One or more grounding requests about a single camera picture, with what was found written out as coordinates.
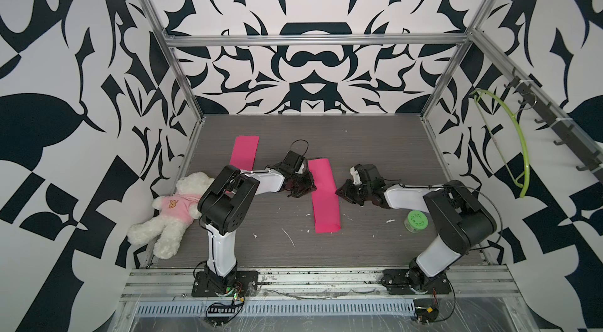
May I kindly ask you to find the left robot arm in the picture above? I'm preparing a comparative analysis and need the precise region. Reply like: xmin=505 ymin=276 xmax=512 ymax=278
xmin=198 ymin=151 xmax=317 ymax=286

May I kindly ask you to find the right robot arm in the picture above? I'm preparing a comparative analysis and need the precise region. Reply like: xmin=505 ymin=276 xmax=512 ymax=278
xmin=335 ymin=164 xmax=498 ymax=292

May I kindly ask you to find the green lidded jar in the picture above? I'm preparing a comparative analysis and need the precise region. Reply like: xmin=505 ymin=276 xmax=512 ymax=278
xmin=405 ymin=210 xmax=429 ymax=233

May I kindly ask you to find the white teddy bear pink shirt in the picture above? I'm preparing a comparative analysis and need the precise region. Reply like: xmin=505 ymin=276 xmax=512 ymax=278
xmin=127 ymin=172 xmax=215 ymax=260

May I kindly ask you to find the right small electronics board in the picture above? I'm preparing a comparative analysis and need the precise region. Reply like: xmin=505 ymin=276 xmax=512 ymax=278
xmin=415 ymin=305 xmax=440 ymax=325

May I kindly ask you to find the small electronics board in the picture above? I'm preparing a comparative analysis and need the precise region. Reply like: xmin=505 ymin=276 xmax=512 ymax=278
xmin=415 ymin=305 xmax=440 ymax=325
xmin=205 ymin=302 xmax=244 ymax=319

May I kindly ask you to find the green hoop hanger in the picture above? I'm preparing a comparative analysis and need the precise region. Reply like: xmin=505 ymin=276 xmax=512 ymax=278
xmin=470 ymin=89 xmax=532 ymax=199

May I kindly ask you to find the left small electronics board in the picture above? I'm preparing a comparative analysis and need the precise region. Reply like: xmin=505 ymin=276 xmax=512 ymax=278
xmin=205 ymin=302 xmax=244 ymax=319

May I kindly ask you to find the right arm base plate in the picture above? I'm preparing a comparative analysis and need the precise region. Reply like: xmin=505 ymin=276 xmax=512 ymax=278
xmin=380 ymin=269 xmax=452 ymax=295

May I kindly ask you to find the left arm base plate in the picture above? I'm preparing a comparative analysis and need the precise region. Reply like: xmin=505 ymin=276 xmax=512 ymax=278
xmin=192 ymin=269 xmax=259 ymax=297

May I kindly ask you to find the black wall hook rail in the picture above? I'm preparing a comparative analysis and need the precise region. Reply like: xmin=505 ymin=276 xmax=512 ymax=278
xmin=506 ymin=68 xmax=602 ymax=183

